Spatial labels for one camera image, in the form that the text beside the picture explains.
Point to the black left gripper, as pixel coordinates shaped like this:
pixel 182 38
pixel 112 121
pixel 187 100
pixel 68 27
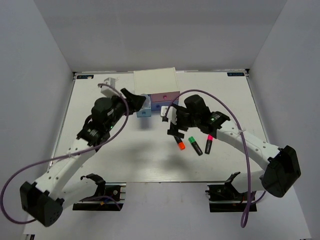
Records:
pixel 135 102

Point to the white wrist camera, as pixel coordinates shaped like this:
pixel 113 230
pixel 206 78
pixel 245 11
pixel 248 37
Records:
pixel 108 87
pixel 169 114

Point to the right blue corner label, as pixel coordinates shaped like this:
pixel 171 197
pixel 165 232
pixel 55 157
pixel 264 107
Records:
pixel 235 74

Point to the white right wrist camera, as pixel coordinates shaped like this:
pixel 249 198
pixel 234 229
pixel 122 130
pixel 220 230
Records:
pixel 169 114

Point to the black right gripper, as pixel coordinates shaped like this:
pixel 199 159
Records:
pixel 174 129

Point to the small light blue drawer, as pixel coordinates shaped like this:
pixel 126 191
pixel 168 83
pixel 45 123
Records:
pixel 142 113

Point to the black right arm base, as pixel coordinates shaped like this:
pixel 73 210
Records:
pixel 224 198

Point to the wide blue drawer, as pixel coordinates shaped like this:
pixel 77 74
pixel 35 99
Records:
pixel 156 106

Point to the pink capped highlighter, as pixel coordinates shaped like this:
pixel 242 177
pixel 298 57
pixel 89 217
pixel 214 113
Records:
pixel 208 145

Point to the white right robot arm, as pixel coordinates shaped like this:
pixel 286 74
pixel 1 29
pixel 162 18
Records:
pixel 279 166

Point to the left blue corner label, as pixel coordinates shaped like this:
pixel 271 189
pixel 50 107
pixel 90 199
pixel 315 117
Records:
pixel 85 77

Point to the pink drawer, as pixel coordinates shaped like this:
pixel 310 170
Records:
pixel 164 96

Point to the green capped highlighter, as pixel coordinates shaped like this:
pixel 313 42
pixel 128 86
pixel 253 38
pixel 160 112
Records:
pixel 195 145

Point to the orange capped highlighter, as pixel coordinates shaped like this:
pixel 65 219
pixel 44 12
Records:
pixel 180 143

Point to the white drawer cabinet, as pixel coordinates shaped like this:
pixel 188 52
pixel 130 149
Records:
pixel 155 81

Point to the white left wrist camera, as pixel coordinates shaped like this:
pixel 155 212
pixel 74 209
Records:
pixel 108 87

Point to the blue corner label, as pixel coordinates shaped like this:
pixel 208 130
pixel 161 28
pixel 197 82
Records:
pixel 235 74
pixel 85 77

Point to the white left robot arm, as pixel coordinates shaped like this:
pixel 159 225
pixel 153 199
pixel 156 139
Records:
pixel 47 197

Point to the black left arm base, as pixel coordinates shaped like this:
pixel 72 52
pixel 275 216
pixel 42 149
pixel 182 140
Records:
pixel 108 197

